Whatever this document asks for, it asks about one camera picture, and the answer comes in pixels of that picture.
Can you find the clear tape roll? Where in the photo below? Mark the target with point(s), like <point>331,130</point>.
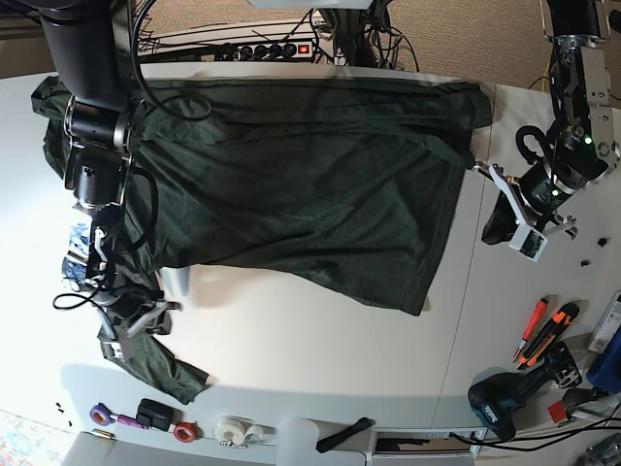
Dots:
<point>230,431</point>
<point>259,434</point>

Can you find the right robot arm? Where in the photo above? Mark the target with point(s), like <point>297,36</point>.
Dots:
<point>109,97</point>

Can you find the teal black cordless drill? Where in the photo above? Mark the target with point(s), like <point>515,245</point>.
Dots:
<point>495,399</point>

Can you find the dark green long-sleeve t-shirt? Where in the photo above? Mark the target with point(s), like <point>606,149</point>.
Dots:
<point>349,184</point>

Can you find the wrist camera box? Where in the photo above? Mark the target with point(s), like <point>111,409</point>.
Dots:
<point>113,351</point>
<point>528,242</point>

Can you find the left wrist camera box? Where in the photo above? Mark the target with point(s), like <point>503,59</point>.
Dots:
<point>528,242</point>

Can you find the purple marker pen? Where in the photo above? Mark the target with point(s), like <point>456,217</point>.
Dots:
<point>129,421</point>

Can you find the red tape roll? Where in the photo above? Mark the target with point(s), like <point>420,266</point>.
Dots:
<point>185,432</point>

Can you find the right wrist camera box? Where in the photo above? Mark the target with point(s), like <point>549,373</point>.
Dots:
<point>113,351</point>

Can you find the black action camera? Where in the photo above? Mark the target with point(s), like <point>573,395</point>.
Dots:
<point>152,414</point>

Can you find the purple tape roll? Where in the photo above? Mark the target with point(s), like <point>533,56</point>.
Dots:
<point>101,415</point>

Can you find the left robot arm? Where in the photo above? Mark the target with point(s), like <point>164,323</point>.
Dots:
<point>576,150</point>

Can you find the orange black utility knife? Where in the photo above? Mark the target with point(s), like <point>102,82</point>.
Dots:
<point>553,328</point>

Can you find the black power strip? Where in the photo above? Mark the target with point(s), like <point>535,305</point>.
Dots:
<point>287,52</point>

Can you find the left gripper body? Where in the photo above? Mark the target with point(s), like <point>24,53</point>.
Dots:
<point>548,224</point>

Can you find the blue box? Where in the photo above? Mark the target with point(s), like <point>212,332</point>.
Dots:
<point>604,372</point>

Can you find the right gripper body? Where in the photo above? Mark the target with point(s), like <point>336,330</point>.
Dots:
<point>126,318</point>

